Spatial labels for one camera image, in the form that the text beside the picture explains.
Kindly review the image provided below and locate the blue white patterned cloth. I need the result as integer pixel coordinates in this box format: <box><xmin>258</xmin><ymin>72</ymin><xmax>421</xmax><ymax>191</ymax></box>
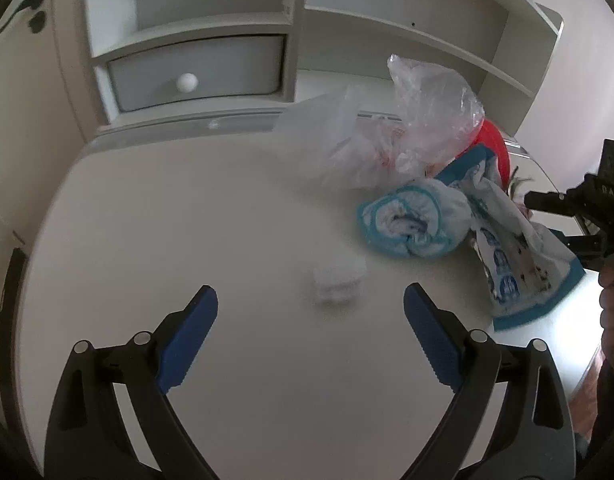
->
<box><xmin>357</xmin><ymin>179</ymin><xmax>472</xmax><ymax>261</ymax></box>
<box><xmin>433</xmin><ymin>143</ymin><xmax>586</xmax><ymax>332</ymax></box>

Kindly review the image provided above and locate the clear crinkled plastic bag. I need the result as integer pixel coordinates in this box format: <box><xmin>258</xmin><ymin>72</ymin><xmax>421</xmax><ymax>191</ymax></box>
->
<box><xmin>386</xmin><ymin>53</ymin><xmax>486</xmax><ymax>177</ymax></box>

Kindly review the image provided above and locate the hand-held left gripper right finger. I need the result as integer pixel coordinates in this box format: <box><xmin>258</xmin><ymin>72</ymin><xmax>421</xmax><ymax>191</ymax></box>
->
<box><xmin>403</xmin><ymin>282</ymin><xmax>577</xmax><ymax>480</ymax></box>

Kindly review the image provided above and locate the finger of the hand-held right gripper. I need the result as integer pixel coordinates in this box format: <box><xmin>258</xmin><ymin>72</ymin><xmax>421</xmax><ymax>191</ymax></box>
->
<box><xmin>524</xmin><ymin>190</ymin><xmax>584</xmax><ymax>217</ymax></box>
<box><xmin>546</xmin><ymin>229</ymin><xmax>604</xmax><ymax>262</ymax></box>

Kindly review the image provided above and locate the white translucent plastic bag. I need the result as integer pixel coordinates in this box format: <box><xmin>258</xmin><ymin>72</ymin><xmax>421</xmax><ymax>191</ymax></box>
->
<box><xmin>273</xmin><ymin>85</ymin><xmax>409</xmax><ymax>192</ymax></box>

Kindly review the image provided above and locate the person's right forearm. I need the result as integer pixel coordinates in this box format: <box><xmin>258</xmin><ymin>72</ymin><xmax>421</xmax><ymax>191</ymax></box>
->
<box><xmin>584</xmin><ymin>357</ymin><xmax>614</xmax><ymax>480</ymax></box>

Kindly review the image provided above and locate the red plastic bowl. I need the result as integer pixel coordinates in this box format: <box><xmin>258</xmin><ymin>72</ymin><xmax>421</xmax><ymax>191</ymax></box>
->
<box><xmin>457</xmin><ymin>118</ymin><xmax>512</xmax><ymax>187</ymax></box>

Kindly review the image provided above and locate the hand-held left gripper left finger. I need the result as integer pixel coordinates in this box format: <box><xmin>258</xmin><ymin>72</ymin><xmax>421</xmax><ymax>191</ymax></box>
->
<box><xmin>43</xmin><ymin>285</ymin><xmax>223</xmax><ymax>480</ymax></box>

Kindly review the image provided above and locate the white shelf unit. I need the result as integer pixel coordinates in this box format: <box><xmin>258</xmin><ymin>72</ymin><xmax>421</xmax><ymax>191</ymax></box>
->
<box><xmin>51</xmin><ymin>0</ymin><xmax>564</xmax><ymax>133</ymax></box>

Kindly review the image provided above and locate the white tissue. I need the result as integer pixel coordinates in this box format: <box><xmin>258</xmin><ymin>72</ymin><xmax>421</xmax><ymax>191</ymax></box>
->
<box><xmin>312</xmin><ymin>256</ymin><xmax>366</xmax><ymax>307</ymax></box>

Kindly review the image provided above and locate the grey drawer with white knob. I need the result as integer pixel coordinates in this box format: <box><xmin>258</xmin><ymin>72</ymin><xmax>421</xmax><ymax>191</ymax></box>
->
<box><xmin>106</xmin><ymin>34</ymin><xmax>289</xmax><ymax>114</ymax></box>

